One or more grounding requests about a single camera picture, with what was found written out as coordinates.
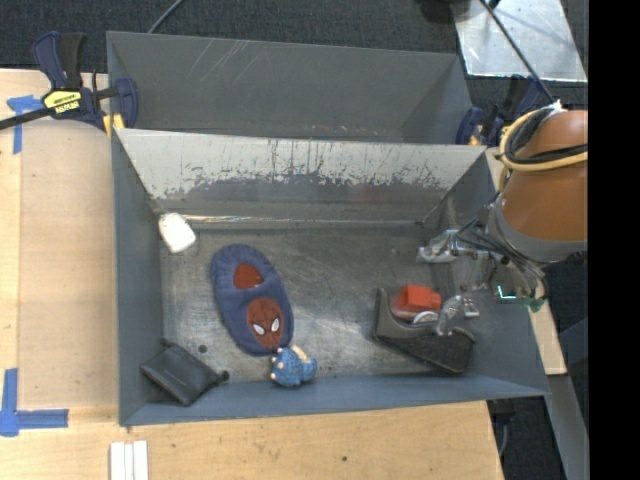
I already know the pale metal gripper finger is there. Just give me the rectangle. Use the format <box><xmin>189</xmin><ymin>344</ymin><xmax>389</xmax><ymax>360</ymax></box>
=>
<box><xmin>436</xmin><ymin>294</ymin><xmax>482</xmax><ymax>338</ymax></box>
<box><xmin>416</xmin><ymin>229</ymin><xmax>470</xmax><ymax>265</ymax></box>

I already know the red plastic block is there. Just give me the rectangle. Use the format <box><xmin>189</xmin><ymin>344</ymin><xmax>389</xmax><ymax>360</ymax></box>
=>
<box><xmin>389</xmin><ymin>283</ymin><xmax>444</xmax><ymax>322</ymax></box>

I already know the grey metal bin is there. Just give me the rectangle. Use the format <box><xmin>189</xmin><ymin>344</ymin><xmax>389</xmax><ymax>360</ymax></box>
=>
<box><xmin>104</xmin><ymin>30</ymin><xmax>552</xmax><ymax>428</ymax></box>

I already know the blue toy dinosaur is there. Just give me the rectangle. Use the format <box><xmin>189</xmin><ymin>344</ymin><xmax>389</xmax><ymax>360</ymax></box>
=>
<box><xmin>269</xmin><ymin>344</ymin><xmax>319</xmax><ymax>389</ymax></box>

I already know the blue slipper with red face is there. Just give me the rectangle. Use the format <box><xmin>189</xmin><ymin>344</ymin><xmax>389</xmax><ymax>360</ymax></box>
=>
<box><xmin>209</xmin><ymin>243</ymin><xmax>296</xmax><ymax>357</ymax></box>

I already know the white plastic bottle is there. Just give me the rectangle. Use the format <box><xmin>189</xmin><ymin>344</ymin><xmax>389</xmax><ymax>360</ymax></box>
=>
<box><xmin>157</xmin><ymin>211</ymin><xmax>198</xmax><ymax>255</ymax></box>

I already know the black wallet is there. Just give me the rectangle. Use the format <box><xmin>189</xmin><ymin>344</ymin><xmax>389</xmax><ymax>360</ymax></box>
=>
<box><xmin>139</xmin><ymin>339</ymin><xmax>222</xmax><ymax>408</ymax></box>

